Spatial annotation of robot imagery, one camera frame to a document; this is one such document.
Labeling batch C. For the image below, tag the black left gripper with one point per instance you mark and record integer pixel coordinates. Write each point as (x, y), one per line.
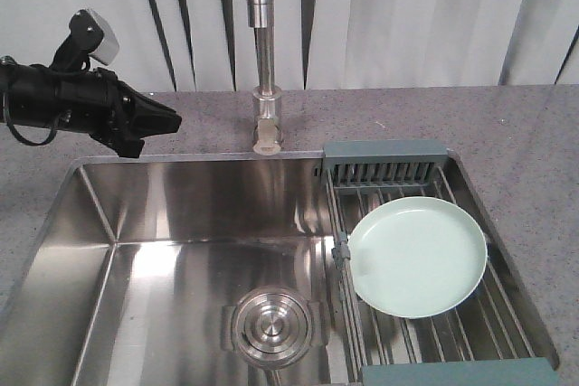
(99, 104)

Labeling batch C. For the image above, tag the light green round plate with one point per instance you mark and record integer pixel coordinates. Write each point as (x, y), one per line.
(416, 257)

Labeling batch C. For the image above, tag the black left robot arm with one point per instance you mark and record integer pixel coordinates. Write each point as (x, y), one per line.
(36, 102)

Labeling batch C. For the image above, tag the steel kitchen faucet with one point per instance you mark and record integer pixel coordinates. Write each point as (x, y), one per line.
(267, 136)

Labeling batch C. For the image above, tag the stainless steel sink basin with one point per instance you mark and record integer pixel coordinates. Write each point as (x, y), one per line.
(137, 260)

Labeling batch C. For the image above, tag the white pleated curtain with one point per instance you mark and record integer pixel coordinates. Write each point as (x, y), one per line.
(206, 45)

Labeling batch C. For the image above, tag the round steel sink drain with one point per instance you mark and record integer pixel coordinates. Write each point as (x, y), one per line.
(273, 327)

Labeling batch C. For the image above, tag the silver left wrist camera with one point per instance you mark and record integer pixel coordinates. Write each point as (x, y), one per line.
(90, 37)

